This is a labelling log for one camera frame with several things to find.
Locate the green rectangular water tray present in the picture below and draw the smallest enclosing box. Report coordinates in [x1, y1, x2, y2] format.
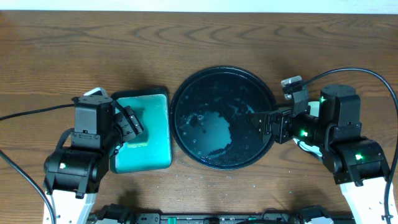
[110, 88, 172, 174]

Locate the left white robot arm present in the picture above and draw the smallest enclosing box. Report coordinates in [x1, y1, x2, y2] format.
[44, 95, 144, 223]

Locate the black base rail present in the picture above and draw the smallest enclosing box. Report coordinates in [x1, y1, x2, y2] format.
[86, 204, 355, 224]

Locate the mint green plate top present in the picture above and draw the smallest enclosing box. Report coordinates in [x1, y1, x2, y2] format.
[293, 101, 322, 157]

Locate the green yellow sponge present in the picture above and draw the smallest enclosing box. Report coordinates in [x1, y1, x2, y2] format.
[128, 108, 149, 147]

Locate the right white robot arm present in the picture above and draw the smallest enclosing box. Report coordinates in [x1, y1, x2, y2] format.
[246, 85, 397, 223]

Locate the right black cable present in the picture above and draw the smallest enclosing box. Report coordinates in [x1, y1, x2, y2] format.
[298, 67, 398, 224]

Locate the round black tray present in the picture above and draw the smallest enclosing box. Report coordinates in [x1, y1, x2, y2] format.
[169, 66, 276, 170]

